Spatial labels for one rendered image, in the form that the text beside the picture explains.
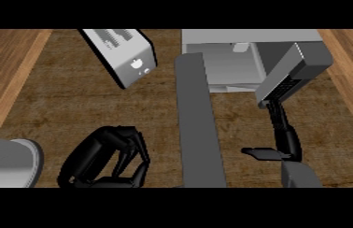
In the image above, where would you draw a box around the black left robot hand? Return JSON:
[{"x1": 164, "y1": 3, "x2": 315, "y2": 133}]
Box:
[{"x1": 56, "y1": 125, "x2": 152, "y2": 189}]

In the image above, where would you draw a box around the white milk carton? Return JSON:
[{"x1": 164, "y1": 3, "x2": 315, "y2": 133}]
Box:
[{"x1": 76, "y1": 29, "x2": 158, "y2": 90}]

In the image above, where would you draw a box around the pale grey microwave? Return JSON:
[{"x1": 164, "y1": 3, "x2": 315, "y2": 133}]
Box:
[{"x1": 180, "y1": 29, "x2": 335, "y2": 110}]

